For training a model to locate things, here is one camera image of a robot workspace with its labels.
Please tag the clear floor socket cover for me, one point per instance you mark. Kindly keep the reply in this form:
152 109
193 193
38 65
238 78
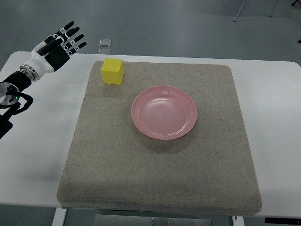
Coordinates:
104 43

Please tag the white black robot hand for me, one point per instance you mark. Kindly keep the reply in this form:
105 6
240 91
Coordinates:
53 52

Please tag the metal table frame plate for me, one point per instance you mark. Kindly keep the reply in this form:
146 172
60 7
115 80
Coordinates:
119 220

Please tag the grey chair legs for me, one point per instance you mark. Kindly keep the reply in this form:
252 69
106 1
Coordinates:
265 8

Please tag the yellow block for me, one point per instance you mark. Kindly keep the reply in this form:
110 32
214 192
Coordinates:
112 71

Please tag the pink plate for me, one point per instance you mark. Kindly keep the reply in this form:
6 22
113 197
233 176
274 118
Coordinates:
164 112

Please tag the beige fabric mat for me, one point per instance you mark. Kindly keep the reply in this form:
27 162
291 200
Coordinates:
111 165

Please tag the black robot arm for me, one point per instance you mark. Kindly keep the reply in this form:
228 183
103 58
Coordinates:
13 99

